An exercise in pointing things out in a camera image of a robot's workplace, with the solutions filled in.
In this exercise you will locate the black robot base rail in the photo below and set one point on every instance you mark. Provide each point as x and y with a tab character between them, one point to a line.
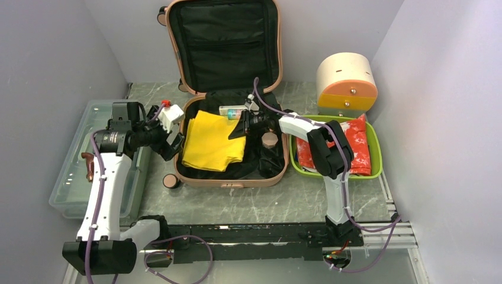
308	241

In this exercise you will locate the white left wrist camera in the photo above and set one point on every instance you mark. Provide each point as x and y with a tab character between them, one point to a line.
169	115

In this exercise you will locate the lime green plastic tray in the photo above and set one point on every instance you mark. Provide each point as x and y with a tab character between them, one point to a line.
373	143

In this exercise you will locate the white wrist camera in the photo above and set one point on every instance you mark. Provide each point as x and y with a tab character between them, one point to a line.
250	103
169	115

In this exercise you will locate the cream orange drawer cabinet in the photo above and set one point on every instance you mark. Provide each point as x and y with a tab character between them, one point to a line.
345	85

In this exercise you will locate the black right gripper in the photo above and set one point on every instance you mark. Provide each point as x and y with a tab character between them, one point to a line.
243	126

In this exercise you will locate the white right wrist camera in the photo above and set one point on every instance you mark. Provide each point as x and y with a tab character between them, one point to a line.
250	103

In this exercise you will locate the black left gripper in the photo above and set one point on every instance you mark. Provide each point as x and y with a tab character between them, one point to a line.
163	148

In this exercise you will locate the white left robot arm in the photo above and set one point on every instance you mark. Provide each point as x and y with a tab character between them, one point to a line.
100	247

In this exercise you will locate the yellow cloth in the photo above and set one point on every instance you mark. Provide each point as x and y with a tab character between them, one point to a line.
208	146

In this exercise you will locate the aluminium frame rail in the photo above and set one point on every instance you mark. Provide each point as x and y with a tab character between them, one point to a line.
396	234

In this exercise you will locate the white cosmetic box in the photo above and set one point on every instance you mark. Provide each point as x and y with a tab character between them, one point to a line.
223	109

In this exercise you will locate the clear plastic storage box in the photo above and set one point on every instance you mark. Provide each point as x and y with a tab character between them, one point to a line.
71	192

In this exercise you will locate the pastel cosmetic tube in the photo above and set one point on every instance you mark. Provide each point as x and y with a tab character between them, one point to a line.
234	114

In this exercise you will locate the pink hard-shell suitcase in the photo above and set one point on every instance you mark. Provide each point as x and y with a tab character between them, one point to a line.
220	48

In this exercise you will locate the red white tie-dye cloth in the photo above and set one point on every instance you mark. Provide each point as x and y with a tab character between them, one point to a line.
355	132

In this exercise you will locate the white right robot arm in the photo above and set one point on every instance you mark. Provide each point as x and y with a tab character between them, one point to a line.
330	151

